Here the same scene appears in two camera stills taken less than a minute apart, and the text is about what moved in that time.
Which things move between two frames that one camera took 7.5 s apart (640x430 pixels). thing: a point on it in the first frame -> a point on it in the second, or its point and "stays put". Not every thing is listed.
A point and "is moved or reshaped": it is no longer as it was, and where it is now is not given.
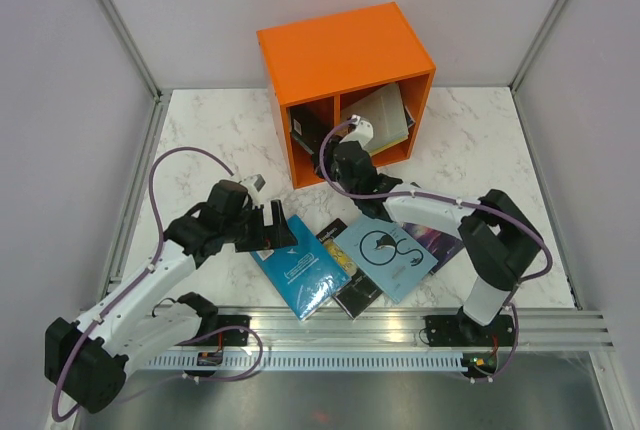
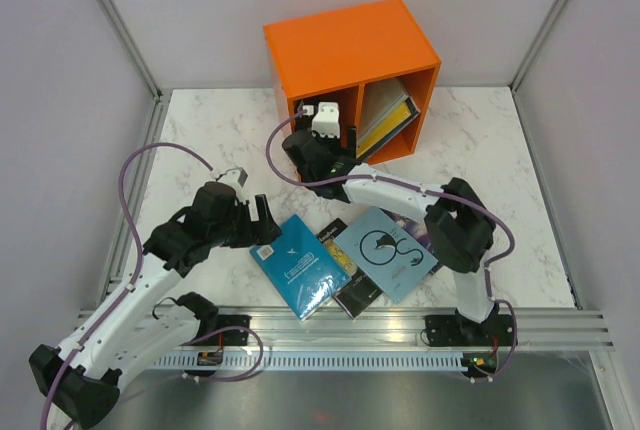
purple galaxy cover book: [439, 245] stays put
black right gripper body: [342, 181] -> [332, 146]
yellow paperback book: [372, 153] -> [383, 129]
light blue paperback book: [392, 263] stays put
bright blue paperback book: [307, 274] stays put
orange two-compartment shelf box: [350, 57] stays put
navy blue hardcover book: [409, 119] is moved or reshaped
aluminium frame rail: [397, 326] stays put
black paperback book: [358, 294] stays put
